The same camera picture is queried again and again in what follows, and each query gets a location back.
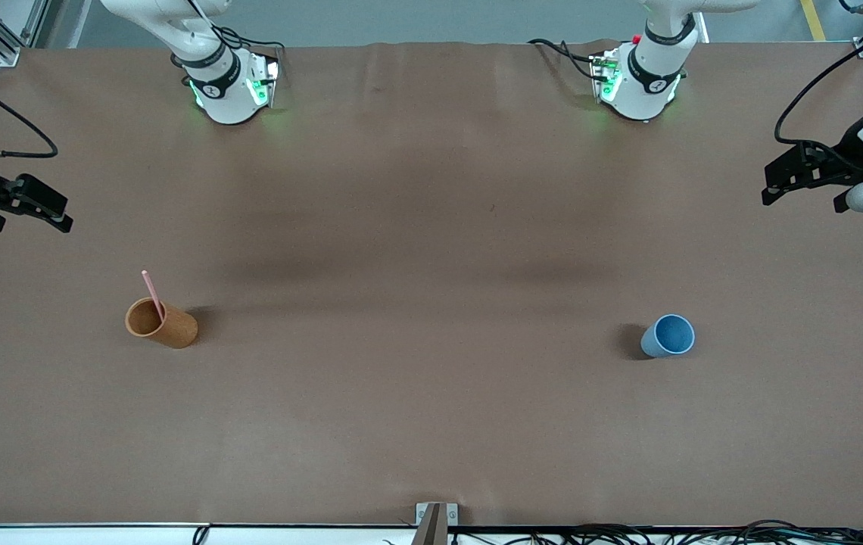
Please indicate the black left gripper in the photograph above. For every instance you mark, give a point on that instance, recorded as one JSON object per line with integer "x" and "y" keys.
{"x": 849, "y": 152}

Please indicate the pink chopstick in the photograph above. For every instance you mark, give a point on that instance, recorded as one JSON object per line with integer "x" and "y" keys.
{"x": 150, "y": 288}

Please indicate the blue cup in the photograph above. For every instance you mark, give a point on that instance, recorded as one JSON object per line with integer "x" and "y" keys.
{"x": 668, "y": 337}

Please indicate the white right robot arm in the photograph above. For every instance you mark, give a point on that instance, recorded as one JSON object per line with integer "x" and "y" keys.
{"x": 227, "y": 98}

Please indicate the orange cup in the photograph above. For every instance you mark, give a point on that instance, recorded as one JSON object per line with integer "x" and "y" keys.
{"x": 174, "y": 329}

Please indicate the brown table cover sheet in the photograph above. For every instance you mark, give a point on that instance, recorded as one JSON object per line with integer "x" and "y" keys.
{"x": 431, "y": 227}

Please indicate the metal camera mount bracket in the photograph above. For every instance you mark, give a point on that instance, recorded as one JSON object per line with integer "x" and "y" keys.
{"x": 431, "y": 522}

